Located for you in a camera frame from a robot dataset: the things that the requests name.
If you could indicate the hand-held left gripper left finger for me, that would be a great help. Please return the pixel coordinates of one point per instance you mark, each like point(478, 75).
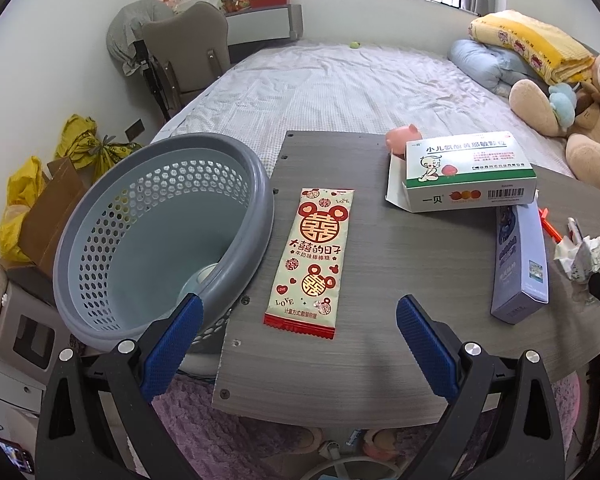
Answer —
point(172, 347)

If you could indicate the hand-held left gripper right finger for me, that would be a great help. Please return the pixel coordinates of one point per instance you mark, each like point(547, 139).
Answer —
point(425, 350)

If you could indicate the white paper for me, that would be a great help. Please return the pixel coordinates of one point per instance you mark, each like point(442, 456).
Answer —
point(580, 257)

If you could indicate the orange plastic piece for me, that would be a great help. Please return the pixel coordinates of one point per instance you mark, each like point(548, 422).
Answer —
point(550, 227)

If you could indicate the long pale blue box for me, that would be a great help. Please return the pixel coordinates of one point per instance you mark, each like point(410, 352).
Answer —
point(522, 270)

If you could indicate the grey perforated plastic basket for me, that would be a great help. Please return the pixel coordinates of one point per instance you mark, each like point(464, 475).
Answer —
point(130, 240)

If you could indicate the cream and red candy packet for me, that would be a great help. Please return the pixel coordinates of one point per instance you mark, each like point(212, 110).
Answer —
point(312, 260)

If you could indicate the white and green medicine box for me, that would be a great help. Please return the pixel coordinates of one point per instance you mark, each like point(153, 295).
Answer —
point(460, 160)

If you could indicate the pink fluffy rug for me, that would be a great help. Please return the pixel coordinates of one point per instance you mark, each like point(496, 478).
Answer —
point(230, 440)

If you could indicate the brown teddy bear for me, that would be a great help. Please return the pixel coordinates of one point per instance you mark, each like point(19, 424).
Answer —
point(595, 155)

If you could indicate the grey plastic stool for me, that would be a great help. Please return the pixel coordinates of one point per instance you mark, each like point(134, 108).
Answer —
point(25, 325)

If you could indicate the brown cardboard box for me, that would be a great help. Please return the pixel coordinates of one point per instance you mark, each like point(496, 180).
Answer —
point(55, 215)

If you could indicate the small blue plush toy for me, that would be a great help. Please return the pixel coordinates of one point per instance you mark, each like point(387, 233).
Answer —
point(564, 102)

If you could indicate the smartphone with red case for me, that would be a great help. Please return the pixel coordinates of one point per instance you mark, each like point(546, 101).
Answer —
point(15, 457)

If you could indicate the tied yellow printed sack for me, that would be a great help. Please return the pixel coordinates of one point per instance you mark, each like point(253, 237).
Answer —
point(117, 152)

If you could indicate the open yellow plastic bag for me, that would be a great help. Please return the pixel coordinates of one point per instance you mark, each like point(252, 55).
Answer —
point(20, 200)

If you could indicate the pink piggy toy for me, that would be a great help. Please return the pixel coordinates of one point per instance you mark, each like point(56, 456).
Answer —
point(400, 137)

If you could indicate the crumpled yellow sack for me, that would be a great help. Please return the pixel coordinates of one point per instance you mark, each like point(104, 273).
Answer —
point(77, 135)

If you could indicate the pale blue pillow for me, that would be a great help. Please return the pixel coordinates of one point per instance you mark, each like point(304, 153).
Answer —
point(485, 62)

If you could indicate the folded yellow blanket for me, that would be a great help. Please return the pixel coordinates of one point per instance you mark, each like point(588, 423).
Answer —
point(535, 40)

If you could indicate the black fan stand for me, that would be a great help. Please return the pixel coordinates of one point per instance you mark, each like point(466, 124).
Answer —
point(150, 77)

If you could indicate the bed with white sheet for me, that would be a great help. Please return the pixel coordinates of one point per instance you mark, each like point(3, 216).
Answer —
point(330, 90)

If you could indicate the beige upholstered chair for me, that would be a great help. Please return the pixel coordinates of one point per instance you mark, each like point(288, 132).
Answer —
point(190, 40)

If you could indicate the grey cloth cover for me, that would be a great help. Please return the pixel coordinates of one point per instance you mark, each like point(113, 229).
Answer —
point(125, 30)

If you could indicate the white and grey desk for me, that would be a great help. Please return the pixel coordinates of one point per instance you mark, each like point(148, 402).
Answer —
point(260, 22)

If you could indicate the colourful figurine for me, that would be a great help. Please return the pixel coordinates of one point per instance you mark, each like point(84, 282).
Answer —
point(235, 0)

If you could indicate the flat red box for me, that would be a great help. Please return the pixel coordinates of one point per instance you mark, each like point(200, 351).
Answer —
point(270, 1)

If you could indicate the dark wall socket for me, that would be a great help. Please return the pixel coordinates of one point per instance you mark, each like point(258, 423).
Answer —
point(135, 129)

